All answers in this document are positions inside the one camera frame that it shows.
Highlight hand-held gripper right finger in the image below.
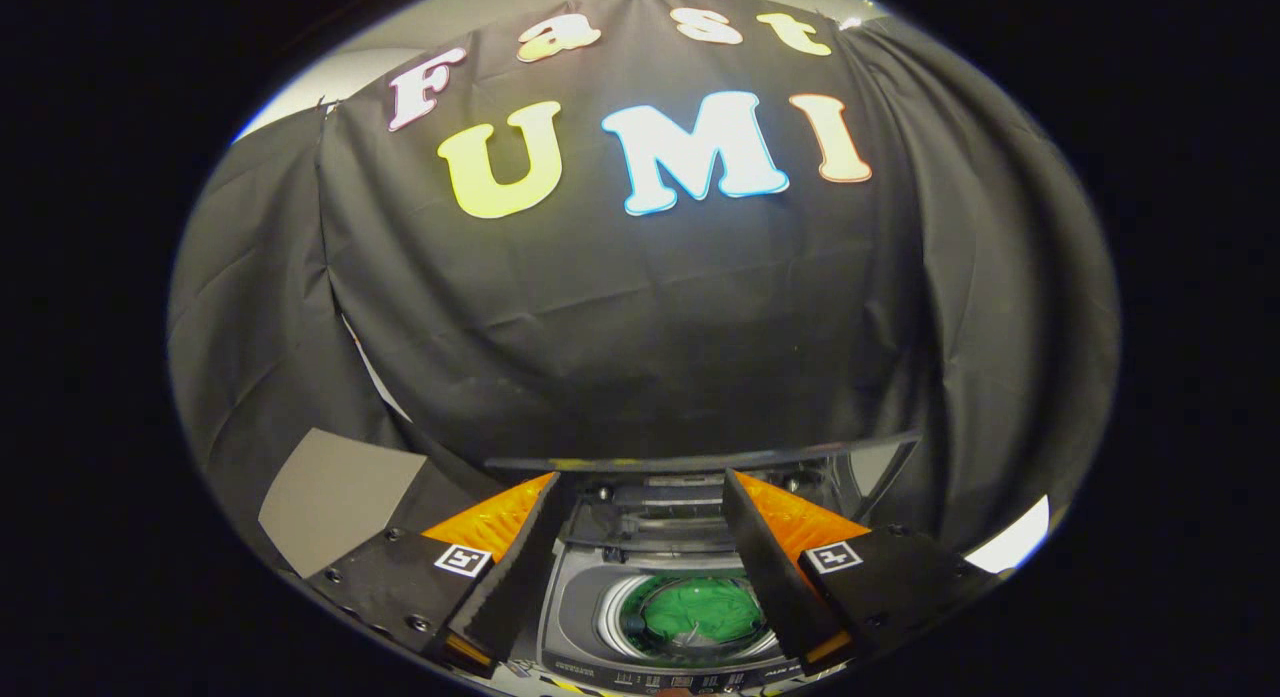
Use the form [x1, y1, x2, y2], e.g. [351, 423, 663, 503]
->
[722, 467, 1001, 678]

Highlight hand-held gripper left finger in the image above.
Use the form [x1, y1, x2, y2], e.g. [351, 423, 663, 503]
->
[305, 472, 561, 678]

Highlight grey washing machine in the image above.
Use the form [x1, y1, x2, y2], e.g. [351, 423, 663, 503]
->
[535, 457, 921, 693]

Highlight green polo shirt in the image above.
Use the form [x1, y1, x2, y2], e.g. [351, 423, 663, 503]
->
[640, 574, 766, 643]

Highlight dark washing machine lid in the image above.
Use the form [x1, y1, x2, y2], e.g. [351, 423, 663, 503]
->
[485, 432, 921, 523]

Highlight grey cabinet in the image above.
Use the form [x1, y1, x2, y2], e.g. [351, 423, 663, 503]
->
[258, 428, 429, 578]

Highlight white flat board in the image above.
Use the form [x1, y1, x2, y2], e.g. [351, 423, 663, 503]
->
[965, 495, 1051, 575]

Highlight black backdrop cloth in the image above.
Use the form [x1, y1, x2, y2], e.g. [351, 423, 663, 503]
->
[168, 0, 1121, 578]

